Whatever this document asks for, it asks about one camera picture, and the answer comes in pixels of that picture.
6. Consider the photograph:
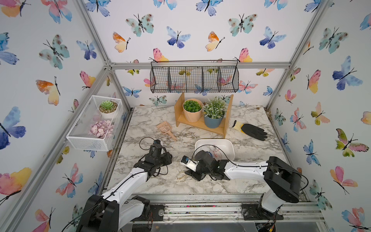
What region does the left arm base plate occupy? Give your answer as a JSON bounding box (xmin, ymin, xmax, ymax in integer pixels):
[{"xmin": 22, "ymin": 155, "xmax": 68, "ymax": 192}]
[{"xmin": 130, "ymin": 196, "xmax": 165, "ymax": 222}]

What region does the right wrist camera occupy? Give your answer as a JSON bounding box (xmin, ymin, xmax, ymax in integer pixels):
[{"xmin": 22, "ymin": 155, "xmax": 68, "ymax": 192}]
[{"xmin": 181, "ymin": 156, "xmax": 199, "ymax": 172}]

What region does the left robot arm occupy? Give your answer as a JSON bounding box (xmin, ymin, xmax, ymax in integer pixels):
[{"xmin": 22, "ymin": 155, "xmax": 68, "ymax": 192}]
[{"xmin": 65, "ymin": 140, "xmax": 173, "ymax": 232}]

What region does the pink flower decoration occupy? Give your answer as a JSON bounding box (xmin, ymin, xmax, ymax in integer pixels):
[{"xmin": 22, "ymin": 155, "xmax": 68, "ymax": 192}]
[{"xmin": 89, "ymin": 120, "xmax": 114, "ymax": 139}]

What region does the black work glove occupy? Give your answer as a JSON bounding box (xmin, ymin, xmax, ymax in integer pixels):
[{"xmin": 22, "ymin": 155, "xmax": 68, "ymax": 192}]
[{"xmin": 233, "ymin": 120, "xmax": 268, "ymax": 141}]

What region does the white storage box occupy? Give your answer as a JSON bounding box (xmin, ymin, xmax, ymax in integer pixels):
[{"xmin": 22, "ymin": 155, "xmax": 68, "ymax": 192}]
[{"xmin": 195, "ymin": 139, "xmax": 235, "ymax": 161}]

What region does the beige gold wrist watch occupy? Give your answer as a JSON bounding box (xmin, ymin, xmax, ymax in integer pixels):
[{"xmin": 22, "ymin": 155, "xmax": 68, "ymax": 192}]
[{"xmin": 175, "ymin": 171, "xmax": 188, "ymax": 181}]

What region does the blue pot herb plant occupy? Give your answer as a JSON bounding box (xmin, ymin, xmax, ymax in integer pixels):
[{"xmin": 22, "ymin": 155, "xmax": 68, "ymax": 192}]
[{"xmin": 204, "ymin": 97, "xmax": 227, "ymax": 129}]

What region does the pink pot green plant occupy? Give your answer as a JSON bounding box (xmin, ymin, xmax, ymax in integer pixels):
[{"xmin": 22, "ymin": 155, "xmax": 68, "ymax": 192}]
[{"xmin": 183, "ymin": 99, "xmax": 203, "ymax": 123}]

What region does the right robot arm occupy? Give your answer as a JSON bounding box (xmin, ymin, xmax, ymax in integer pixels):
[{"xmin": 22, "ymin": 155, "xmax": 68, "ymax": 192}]
[{"xmin": 181, "ymin": 150, "xmax": 301, "ymax": 213}]

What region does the wooden shelf stand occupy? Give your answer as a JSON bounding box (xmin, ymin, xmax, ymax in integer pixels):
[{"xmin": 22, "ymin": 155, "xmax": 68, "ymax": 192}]
[{"xmin": 174, "ymin": 93, "xmax": 234, "ymax": 138}]

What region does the black wire basket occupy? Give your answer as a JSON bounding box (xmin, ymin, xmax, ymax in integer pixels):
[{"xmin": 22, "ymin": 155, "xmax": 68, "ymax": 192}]
[{"xmin": 149, "ymin": 60, "xmax": 240, "ymax": 96}]

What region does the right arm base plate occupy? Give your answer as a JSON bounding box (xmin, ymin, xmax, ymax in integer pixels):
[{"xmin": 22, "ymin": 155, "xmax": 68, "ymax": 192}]
[{"xmin": 241, "ymin": 194, "xmax": 284, "ymax": 220}]

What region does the white mesh wall shelf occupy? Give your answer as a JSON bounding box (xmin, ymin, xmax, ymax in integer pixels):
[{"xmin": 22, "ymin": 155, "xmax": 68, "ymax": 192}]
[{"xmin": 66, "ymin": 95, "xmax": 123, "ymax": 151}]

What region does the succulent in white pot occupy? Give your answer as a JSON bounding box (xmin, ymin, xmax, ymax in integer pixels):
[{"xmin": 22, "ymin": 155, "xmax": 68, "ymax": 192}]
[{"xmin": 99, "ymin": 100, "xmax": 118, "ymax": 120}]

